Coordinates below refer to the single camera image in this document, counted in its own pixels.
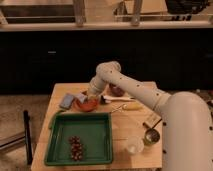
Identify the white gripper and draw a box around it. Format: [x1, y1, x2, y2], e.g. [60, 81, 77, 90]
[87, 77, 106, 98]

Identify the red grapes bunch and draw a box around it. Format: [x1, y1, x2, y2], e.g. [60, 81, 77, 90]
[69, 136, 83, 161]

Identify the grey towel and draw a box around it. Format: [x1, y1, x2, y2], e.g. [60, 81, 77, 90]
[75, 93, 88, 103]

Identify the green plastic tray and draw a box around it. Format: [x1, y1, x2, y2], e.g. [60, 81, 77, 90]
[44, 113, 113, 166]

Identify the dark red bowl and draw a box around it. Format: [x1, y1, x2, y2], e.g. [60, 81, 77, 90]
[109, 84, 125, 97]

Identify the wooden block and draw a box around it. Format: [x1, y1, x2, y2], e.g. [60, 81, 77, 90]
[143, 113, 161, 128]

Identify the black chair frame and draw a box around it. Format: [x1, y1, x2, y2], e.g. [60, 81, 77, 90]
[0, 110, 33, 165]

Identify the white plastic cup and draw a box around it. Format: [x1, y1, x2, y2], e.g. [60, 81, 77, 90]
[125, 136, 144, 155]

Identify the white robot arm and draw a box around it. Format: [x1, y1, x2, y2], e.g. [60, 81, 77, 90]
[87, 61, 213, 171]

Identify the blue grey sponge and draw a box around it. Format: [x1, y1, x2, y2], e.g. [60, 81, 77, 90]
[59, 94, 74, 109]

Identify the white handled brush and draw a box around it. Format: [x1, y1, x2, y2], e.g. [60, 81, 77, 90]
[101, 95, 135, 103]

